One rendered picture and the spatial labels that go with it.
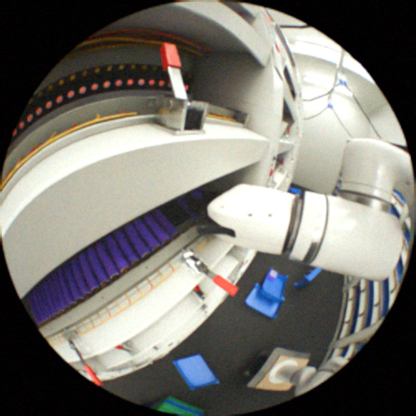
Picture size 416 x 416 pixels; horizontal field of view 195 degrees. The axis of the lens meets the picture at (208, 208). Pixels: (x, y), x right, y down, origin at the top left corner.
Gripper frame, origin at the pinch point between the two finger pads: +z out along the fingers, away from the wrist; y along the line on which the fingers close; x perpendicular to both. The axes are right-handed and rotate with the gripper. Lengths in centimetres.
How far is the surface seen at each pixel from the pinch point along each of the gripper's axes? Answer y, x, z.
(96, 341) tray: 30.0, 7.7, -4.0
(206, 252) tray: 4.6, 7.3, -3.4
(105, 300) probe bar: 22.3, 3.7, -1.8
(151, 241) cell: 11.2, 2.1, 1.7
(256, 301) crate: -28, 104, -10
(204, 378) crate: 51, 107, -20
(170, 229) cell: 7.4, 2.2, 1.7
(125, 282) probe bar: 18.1, 3.4, -1.3
